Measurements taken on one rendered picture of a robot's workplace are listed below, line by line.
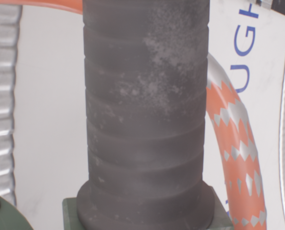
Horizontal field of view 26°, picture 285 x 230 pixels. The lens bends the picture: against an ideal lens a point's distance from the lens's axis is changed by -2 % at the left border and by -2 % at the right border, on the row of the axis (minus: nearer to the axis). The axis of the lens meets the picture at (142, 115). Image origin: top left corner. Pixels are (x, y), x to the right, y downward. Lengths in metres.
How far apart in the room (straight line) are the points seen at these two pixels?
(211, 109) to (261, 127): 0.30
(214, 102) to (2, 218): 0.08
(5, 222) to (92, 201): 0.05
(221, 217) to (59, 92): 0.19
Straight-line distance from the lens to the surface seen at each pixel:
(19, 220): 0.22
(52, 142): 0.37
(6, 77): 0.34
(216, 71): 0.23
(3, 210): 0.23
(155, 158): 0.17
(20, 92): 0.35
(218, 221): 0.19
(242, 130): 0.22
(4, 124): 0.35
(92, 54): 0.16
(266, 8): 0.49
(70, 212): 0.20
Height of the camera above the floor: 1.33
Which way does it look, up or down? 25 degrees down
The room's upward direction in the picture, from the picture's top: 136 degrees counter-clockwise
